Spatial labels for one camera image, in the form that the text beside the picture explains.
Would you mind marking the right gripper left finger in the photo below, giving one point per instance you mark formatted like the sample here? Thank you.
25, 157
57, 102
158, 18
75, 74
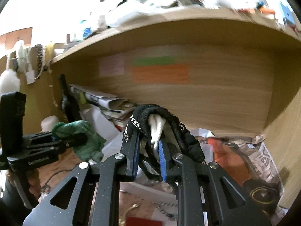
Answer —
89, 195

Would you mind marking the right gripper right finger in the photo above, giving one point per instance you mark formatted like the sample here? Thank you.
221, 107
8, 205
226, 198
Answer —
206, 194

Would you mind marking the green knitted cloth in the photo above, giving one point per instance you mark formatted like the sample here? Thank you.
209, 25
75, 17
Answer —
88, 144

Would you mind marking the left hand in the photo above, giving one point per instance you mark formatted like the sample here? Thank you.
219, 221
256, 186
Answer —
32, 178

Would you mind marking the white paper sheet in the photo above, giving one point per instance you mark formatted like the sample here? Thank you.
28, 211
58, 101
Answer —
102, 126

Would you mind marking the cream ceramic mug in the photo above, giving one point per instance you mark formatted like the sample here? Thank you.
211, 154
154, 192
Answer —
48, 123

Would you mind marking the red fabric piece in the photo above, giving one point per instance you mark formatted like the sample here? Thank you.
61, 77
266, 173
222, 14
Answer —
134, 221

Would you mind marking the stack of papers and magazines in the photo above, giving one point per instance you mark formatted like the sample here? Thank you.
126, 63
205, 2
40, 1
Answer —
115, 109

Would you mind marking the vintage newspaper print mat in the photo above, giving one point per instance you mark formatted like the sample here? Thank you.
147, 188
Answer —
206, 194

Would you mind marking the dark wine bottle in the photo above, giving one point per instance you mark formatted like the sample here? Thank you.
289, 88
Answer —
68, 103

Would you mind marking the orange sticky note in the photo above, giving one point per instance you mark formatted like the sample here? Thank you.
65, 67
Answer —
161, 74

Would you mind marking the pink sticky note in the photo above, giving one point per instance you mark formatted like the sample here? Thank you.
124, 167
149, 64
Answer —
112, 65

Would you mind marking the braided hanging band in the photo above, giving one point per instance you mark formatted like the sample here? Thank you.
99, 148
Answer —
40, 56

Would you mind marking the green sticky note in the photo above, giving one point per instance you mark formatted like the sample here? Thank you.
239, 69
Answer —
151, 61

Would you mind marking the wooden shelf board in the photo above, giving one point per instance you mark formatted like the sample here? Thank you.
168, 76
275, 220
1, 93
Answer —
194, 26

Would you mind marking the blue stamp block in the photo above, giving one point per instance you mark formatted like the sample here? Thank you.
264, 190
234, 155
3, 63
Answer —
287, 15

